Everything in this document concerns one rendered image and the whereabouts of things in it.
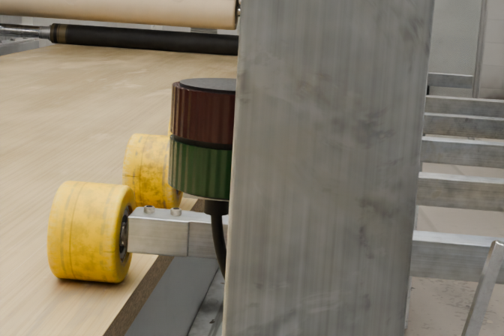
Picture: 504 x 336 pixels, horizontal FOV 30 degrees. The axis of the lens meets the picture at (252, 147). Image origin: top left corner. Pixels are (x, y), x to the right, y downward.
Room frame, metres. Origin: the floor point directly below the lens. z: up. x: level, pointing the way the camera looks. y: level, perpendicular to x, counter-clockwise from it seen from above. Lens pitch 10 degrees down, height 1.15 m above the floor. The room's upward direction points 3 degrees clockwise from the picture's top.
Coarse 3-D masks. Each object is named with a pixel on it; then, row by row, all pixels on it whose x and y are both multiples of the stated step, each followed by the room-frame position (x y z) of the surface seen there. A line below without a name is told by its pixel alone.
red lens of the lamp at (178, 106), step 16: (176, 96) 0.43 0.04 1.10; (192, 96) 0.42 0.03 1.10; (208, 96) 0.41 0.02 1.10; (224, 96) 0.41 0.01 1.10; (176, 112) 0.43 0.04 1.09; (192, 112) 0.42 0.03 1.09; (208, 112) 0.41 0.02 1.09; (224, 112) 0.41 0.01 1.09; (176, 128) 0.43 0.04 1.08; (192, 128) 0.42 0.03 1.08; (208, 128) 0.41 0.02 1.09; (224, 128) 0.41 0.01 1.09
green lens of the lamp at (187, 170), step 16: (176, 144) 0.43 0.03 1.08; (176, 160) 0.43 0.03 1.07; (192, 160) 0.42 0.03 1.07; (208, 160) 0.41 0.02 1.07; (224, 160) 0.41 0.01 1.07; (176, 176) 0.43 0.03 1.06; (192, 176) 0.42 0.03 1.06; (208, 176) 0.41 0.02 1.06; (224, 176) 0.41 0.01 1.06; (192, 192) 0.42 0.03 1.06; (208, 192) 0.41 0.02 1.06; (224, 192) 0.41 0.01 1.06
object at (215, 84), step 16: (192, 80) 0.45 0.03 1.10; (208, 80) 0.45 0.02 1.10; (224, 80) 0.46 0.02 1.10; (192, 144) 0.42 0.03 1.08; (208, 144) 0.42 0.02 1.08; (224, 144) 0.41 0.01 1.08; (208, 208) 0.44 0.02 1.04; (224, 208) 0.44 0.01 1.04; (224, 240) 0.44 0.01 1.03; (224, 256) 0.44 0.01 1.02; (224, 272) 0.44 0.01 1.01
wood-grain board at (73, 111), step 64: (0, 64) 2.36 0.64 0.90; (64, 64) 2.46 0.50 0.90; (128, 64) 2.56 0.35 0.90; (192, 64) 2.67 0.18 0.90; (0, 128) 1.43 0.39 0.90; (64, 128) 1.47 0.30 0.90; (128, 128) 1.51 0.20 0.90; (0, 192) 1.02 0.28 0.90; (0, 256) 0.79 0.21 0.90; (0, 320) 0.64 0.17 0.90; (64, 320) 0.65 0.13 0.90; (128, 320) 0.70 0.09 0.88
